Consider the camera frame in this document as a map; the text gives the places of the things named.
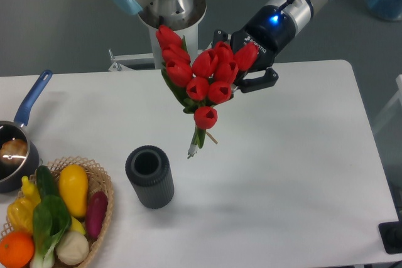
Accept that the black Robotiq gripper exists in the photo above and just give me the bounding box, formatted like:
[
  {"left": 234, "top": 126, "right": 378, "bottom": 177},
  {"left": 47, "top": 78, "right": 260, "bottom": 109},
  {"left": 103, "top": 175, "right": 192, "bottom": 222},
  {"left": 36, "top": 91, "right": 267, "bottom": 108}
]
[{"left": 211, "top": 5, "right": 296, "bottom": 94}]

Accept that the red tulip bouquet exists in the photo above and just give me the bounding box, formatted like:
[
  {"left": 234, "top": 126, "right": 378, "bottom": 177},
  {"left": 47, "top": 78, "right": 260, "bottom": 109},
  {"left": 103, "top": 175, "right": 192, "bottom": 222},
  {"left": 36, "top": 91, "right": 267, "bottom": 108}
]
[{"left": 156, "top": 25, "right": 259, "bottom": 158}]

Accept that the dark grey ribbed vase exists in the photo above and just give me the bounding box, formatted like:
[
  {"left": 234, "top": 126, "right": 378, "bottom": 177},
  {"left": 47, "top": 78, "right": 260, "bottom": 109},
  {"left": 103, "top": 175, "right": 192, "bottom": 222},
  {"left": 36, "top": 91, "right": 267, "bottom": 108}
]
[{"left": 125, "top": 145, "right": 175, "bottom": 209}]

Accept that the yellow squash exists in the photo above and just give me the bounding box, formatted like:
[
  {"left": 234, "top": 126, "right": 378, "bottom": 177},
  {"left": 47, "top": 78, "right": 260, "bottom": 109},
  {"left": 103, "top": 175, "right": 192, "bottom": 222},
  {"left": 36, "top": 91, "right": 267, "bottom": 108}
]
[{"left": 58, "top": 164, "right": 89, "bottom": 218}]

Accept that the purple eggplant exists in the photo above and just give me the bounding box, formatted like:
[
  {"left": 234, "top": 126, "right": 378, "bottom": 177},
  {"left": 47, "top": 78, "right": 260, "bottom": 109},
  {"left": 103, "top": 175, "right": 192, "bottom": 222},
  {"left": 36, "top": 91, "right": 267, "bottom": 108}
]
[{"left": 85, "top": 191, "right": 108, "bottom": 239}]

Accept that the black device at table edge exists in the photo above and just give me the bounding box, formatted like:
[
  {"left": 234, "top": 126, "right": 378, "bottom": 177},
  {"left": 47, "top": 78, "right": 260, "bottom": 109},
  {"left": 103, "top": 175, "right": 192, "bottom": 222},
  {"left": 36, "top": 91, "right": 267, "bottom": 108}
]
[{"left": 378, "top": 222, "right": 401, "bottom": 254}]

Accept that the green cucumber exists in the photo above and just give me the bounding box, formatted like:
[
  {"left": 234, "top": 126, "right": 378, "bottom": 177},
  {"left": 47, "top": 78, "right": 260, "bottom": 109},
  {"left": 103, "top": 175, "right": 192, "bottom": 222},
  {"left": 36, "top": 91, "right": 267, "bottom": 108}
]
[{"left": 36, "top": 165, "right": 60, "bottom": 199}]

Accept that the bread roll in pan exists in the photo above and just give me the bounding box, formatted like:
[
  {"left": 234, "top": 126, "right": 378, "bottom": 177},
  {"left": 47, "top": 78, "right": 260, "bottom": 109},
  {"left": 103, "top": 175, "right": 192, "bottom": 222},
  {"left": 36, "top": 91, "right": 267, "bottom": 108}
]
[{"left": 1, "top": 139, "right": 28, "bottom": 166}]

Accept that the green bok choy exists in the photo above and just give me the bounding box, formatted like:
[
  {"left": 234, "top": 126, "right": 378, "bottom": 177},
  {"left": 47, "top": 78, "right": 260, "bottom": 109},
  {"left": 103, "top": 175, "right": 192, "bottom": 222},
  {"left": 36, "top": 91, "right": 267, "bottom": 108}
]
[{"left": 30, "top": 195, "right": 71, "bottom": 267}]

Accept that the beige garlic bulb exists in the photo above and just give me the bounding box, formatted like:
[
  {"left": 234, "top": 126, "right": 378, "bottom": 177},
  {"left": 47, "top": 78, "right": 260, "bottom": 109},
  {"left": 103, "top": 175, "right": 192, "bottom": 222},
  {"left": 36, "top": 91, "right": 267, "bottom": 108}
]
[{"left": 56, "top": 231, "right": 89, "bottom": 265}]

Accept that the yellow bell pepper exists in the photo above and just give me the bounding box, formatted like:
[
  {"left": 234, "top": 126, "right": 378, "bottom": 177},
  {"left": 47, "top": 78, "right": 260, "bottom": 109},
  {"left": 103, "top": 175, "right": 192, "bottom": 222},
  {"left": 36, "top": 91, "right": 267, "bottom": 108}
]
[{"left": 7, "top": 198, "right": 34, "bottom": 235}]

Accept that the orange fruit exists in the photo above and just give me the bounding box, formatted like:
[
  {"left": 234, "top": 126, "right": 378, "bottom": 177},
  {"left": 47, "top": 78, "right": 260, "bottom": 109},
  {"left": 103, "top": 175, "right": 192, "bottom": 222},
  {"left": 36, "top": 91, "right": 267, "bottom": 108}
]
[{"left": 1, "top": 232, "right": 35, "bottom": 268}]

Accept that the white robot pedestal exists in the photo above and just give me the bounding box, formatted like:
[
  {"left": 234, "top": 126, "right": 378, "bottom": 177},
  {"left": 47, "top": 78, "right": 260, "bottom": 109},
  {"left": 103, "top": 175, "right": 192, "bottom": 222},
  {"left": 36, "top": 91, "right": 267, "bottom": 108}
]
[{"left": 107, "top": 0, "right": 208, "bottom": 72}]

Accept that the blue handled saucepan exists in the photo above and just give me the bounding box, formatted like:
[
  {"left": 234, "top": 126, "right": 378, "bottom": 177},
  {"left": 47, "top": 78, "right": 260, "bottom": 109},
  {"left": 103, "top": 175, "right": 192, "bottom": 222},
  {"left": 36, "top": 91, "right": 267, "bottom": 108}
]
[{"left": 1, "top": 70, "right": 53, "bottom": 193}]

